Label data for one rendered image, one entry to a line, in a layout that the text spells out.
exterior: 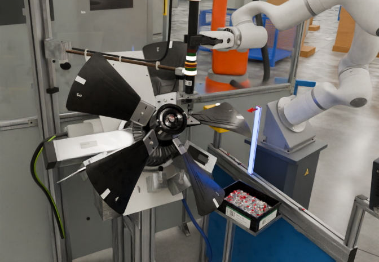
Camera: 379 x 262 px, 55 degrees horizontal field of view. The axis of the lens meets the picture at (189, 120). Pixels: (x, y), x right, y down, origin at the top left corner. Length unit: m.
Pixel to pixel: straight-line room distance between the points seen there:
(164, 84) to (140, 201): 0.47
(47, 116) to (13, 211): 0.62
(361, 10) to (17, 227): 1.91
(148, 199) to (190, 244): 1.16
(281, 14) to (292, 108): 0.59
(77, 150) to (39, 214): 0.93
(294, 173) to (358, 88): 0.51
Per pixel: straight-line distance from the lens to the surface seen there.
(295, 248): 1.63
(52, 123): 1.81
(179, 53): 1.44
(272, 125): 1.79
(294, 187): 1.86
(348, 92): 1.59
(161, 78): 1.41
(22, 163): 2.03
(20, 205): 2.16
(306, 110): 1.75
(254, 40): 1.41
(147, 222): 1.64
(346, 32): 10.46
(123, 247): 2.01
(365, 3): 1.31
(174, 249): 2.55
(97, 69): 1.29
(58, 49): 1.62
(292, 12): 1.32
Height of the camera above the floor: 1.70
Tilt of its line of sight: 22 degrees down
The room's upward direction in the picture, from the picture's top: 3 degrees clockwise
